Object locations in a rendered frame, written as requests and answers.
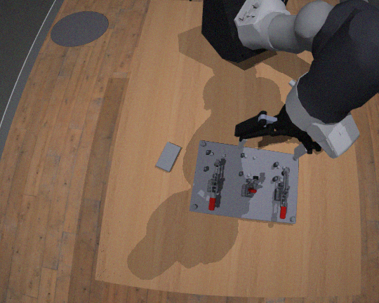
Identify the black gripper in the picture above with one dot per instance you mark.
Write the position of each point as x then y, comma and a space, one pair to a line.
260, 125

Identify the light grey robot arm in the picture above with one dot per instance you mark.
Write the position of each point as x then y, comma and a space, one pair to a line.
342, 77

